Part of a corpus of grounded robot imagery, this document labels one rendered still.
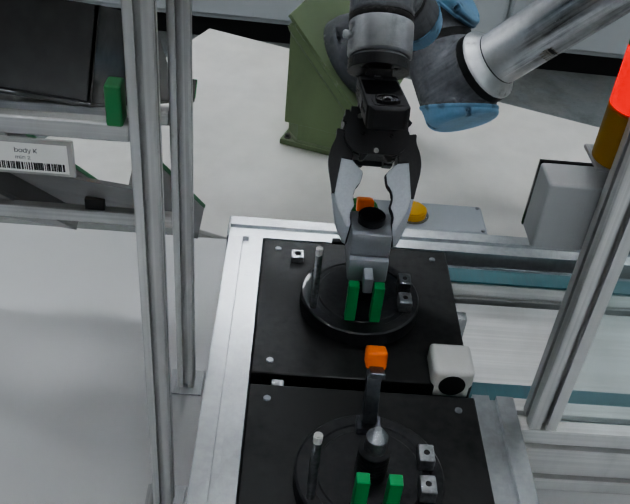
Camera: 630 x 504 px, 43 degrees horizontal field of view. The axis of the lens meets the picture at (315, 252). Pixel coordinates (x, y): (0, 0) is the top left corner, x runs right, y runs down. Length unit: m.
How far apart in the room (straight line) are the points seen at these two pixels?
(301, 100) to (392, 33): 0.53
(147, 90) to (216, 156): 0.87
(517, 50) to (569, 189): 0.54
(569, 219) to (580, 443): 0.27
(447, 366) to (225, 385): 0.24
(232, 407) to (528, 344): 0.40
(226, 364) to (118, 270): 0.33
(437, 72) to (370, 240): 0.49
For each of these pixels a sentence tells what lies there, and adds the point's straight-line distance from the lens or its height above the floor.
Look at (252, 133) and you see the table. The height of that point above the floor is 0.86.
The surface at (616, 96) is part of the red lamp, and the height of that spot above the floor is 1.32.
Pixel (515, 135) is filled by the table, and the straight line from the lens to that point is 1.62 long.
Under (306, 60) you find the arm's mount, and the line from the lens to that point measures 1.39.
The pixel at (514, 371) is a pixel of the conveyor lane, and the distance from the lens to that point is 1.00.
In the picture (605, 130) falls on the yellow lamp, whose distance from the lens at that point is 0.71.
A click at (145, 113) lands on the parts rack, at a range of 0.57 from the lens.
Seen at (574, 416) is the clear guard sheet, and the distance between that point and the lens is 0.90.
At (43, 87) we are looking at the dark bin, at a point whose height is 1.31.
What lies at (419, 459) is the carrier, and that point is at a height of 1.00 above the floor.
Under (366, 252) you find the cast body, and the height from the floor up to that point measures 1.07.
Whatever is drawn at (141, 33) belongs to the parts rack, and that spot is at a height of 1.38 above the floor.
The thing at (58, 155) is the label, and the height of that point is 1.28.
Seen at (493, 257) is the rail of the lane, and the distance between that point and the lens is 1.10.
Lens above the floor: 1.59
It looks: 37 degrees down
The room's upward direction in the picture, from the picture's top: 6 degrees clockwise
